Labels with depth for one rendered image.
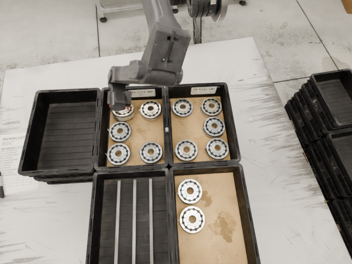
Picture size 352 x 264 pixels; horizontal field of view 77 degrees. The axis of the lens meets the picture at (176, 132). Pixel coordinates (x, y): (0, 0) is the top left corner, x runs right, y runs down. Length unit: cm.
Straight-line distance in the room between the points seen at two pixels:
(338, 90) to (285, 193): 100
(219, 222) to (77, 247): 63
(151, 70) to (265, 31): 249
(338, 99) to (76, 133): 171
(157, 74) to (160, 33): 8
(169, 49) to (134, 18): 241
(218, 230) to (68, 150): 75
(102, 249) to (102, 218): 11
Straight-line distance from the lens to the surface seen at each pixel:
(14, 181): 136
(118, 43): 264
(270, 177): 123
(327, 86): 196
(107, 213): 101
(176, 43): 48
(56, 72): 158
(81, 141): 113
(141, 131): 107
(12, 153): 142
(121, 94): 87
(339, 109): 190
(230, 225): 100
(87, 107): 120
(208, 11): 112
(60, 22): 307
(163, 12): 52
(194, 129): 107
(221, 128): 106
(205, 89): 111
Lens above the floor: 180
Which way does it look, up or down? 66 degrees down
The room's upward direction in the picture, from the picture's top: 2 degrees clockwise
